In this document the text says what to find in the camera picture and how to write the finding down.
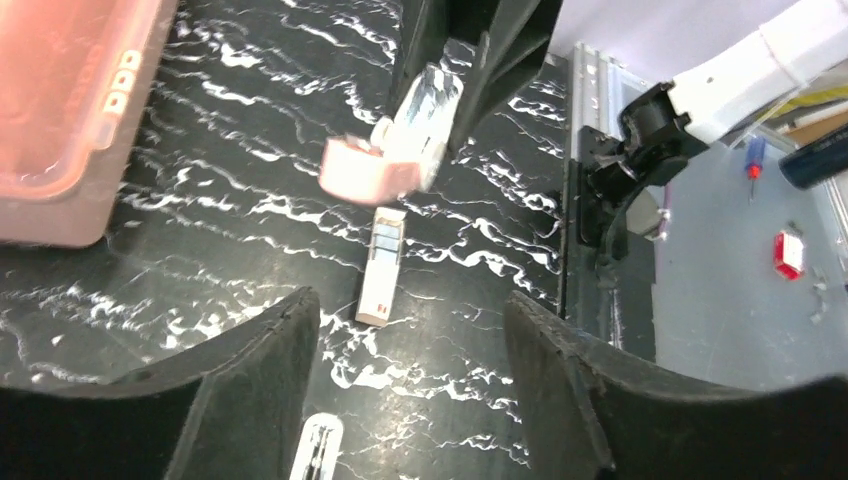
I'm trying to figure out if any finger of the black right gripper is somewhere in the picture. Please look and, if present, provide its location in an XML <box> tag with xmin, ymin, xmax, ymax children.
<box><xmin>448</xmin><ymin>0</ymin><xmax>563</xmax><ymax>156</ymax></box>
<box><xmin>387</xmin><ymin>0</ymin><xmax>448</xmax><ymax>118</ymax></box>

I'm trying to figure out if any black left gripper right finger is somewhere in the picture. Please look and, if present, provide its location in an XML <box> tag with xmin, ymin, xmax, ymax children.
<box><xmin>504</xmin><ymin>292</ymin><xmax>847</xmax><ymax>479</ymax></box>

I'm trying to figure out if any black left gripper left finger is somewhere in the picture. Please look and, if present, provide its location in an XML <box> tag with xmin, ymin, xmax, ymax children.
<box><xmin>1</xmin><ymin>287</ymin><xmax>320</xmax><ymax>479</ymax></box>

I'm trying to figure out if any pink white small stapler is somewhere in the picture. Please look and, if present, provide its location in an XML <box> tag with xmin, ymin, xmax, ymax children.
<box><xmin>319</xmin><ymin>63</ymin><xmax>463</xmax><ymax>206</ymax></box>

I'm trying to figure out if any white staples box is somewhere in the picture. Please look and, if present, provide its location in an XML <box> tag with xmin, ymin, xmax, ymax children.
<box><xmin>355</xmin><ymin>207</ymin><xmax>406</xmax><ymax>327</ymax></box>

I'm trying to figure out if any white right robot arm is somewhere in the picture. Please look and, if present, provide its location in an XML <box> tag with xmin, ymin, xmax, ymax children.
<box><xmin>371</xmin><ymin>1</ymin><xmax>847</xmax><ymax>248</ymax></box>

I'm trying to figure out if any red white small object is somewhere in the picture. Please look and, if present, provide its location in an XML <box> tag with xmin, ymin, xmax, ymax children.
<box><xmin>773</xmin><ymin>230</ymin><xmax>805</xmax><ymax>281</ymax></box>

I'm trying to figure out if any pink plastic storage box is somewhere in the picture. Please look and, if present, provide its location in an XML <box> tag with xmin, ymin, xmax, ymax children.
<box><xmin>1</xmin><ymin>0</ymin><xmax>176</xmax><ymax>248</ymax></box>

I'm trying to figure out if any aluminium front rail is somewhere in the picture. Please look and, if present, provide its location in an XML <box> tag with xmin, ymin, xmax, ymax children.
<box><xmin>569</xmin><ymin>42</ymin><xmax>651</xmax><ymax>140</ymax></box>

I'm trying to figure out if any red handled screwdriver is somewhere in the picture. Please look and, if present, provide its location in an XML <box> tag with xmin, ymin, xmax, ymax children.
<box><xmin>745</xmin><ymin>136</ymin><xmax>767</xmax><ymax>202</ymax></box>

